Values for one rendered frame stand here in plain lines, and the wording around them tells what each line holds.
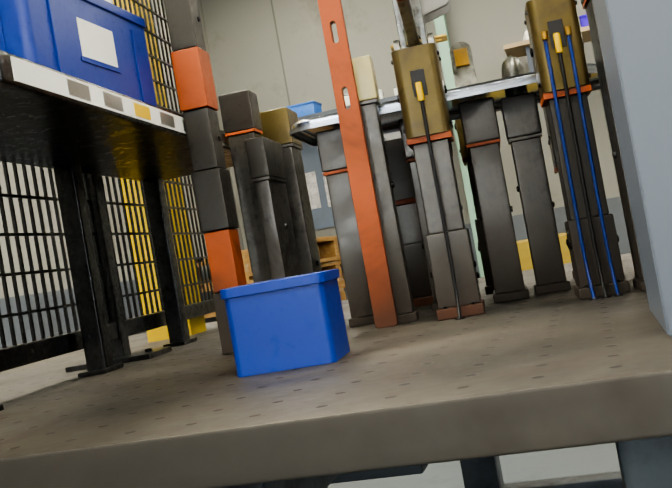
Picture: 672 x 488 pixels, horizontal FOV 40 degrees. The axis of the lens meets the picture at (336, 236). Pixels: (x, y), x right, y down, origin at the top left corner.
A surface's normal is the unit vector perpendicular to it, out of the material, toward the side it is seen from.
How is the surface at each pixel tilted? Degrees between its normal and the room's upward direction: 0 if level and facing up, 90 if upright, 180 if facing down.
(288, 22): 90
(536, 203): 90
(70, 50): 90
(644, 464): 90
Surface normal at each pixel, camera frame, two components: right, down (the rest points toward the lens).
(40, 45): 0.95, -0.18
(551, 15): -0.18, 0.00
